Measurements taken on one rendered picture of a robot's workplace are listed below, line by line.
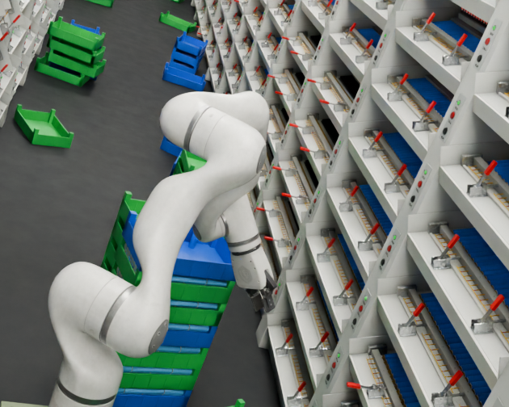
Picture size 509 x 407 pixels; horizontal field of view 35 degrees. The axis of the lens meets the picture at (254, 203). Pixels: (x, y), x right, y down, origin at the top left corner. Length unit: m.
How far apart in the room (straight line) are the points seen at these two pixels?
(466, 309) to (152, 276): 0.69
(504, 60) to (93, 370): 1.16
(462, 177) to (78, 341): 0.97
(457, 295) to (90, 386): 0.81
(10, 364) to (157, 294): 1.14
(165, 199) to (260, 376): 1.46
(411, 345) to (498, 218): 0.39
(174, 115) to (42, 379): 1.19
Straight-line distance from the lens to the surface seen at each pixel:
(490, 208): 1.84
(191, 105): 1.59
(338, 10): 3.32
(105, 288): 1.51
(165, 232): 1.52
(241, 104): 1.67
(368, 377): 2.17
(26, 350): 2.64
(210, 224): 1.92
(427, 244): 2.05
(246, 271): 2.04
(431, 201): 2.08
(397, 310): 2.11
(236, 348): 2.99
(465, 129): 2.03
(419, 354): 1.96
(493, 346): 1.70
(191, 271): 2.28
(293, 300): 2.81
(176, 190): 1.53
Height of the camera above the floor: 1.54
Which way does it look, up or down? 21 degrees down
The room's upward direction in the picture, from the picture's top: 22 degrees clockwise
